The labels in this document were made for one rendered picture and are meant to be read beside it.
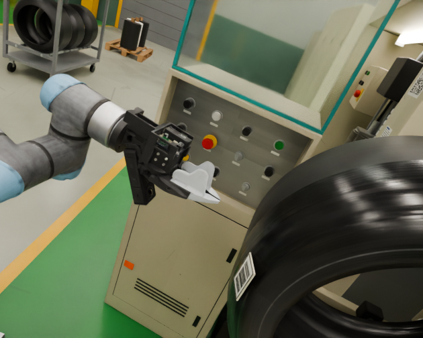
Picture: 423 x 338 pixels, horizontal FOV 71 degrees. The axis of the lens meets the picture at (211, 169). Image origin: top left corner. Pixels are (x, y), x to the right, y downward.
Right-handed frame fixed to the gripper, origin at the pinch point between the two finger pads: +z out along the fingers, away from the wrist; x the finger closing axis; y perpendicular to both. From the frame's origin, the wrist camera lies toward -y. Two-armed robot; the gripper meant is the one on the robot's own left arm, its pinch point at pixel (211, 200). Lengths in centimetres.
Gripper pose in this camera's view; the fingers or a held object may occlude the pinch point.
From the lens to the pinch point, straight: 52.2
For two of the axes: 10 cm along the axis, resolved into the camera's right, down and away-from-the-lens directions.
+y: 4.4, -7.7, -4.6
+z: 8.4, 5.3, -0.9
